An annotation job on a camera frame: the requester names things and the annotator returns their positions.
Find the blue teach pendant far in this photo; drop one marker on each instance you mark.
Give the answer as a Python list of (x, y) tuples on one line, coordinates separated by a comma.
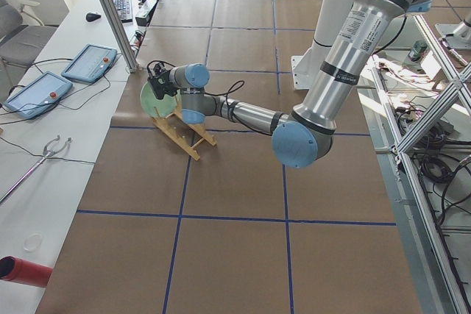
[(90, 64)]

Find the light green plate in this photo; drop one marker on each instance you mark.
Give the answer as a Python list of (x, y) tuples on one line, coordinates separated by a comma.
[(154, 102)]

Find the aluminium frame post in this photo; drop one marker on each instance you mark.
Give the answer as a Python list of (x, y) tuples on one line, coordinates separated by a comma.
[(120, 35)]

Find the black computer mouse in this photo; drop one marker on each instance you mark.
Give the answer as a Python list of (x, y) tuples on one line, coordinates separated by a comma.
[(90, 17)]

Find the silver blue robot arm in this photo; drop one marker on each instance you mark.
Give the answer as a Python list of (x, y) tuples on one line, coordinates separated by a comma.
[(306, 134)]

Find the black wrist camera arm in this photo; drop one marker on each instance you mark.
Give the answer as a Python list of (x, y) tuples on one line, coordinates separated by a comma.
[(157, 67)]

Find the grey office chair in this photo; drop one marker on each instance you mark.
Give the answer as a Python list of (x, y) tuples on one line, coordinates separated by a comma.
[(21, 43)]

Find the red cylinder bottle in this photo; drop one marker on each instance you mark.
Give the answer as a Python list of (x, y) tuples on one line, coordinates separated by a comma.
[(24, 272)]

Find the blue teach pendant near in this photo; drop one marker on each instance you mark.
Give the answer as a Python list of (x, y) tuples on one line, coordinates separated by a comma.
[(39, 96)]

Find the metal reacher grabber tool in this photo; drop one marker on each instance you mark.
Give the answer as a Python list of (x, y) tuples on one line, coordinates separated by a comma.
[(47, 153)]

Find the black keyboard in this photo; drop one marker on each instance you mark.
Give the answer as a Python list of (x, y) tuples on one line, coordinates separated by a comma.
[(124, 10)]

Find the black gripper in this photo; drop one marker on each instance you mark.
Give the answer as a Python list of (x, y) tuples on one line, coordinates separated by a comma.
[(162, 86)]

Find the blue teach pendant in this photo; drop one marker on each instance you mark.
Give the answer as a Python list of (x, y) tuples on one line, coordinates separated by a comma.
[(90, 64), (39, 96)]

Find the wooden dish rack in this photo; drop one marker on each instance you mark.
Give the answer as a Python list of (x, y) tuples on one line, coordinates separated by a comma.
[(187, 136)]

